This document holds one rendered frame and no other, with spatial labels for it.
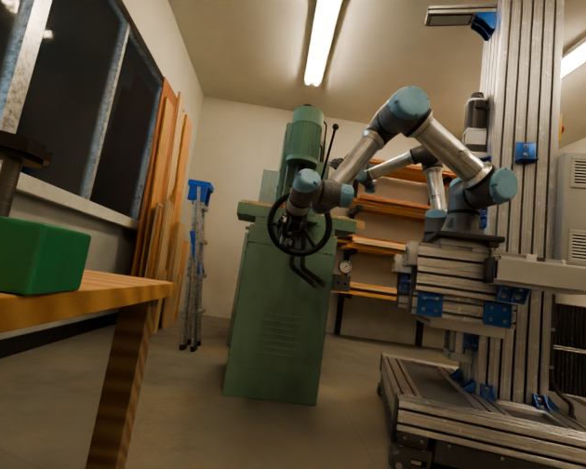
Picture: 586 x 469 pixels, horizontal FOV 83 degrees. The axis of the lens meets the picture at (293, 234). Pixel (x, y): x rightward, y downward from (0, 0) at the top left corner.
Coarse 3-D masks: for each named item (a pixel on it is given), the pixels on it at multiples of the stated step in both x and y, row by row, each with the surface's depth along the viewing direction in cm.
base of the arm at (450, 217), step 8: (448, 216) 129; (456, 216) 125; (464, 216) 124; (472, 216) 123; (448, 224) 126; (456, 224) 124; (464, 224) 122; (472, 224) 122; (480, 224) 124; (464, 232) 121; (472, 232) 121; (480, 232) 122
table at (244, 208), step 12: (240, 204) 161; (252, 204) 162; (240, 216) 168; (252, 216) 163; (264, 216) 162; (276, 216) 163; (312, 216) 155; (324, 216) 165; (336, 228) 165; (348, 228) 166
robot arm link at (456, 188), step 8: (456, 184) 128; (448, 192) 133; (456, 192) 127; (464, 192) 122; (448, 200) 131; (456, 200) 127; (464, 200) 123; (448, 208) 130; (456, 208) 126; (464, 208) 124; (472, 208) 124; (480, 208) 126
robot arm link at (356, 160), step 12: (372, 120) 122; (372, 132) 120; (384, 132) 120; (360, 144) 120; (372, 144) 120; (384, 144) 122; (348, 156) 120; (360, 156) 118; (372, 156) 122; (348, 168) 117; (360, 168) 119; (336, 180) 116; (348, 180) 117; (312, 204) 118
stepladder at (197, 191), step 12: (192, 180) 235; (192, 192) 233; (204, 192) 234; (204, 204) 246; (204, 216) 247; (192, 228) 230; (204, 228) 250; (192, 240) 228; (204, 240) 232; (192, 252) 228; (192, 264) 228; (204, 276) 235; (192, 288) 240; (192, 300) 239; (192, 312) 224; (192, 324) 220; (192, 336) 219; (180, 348) 217; (192, 348) 217
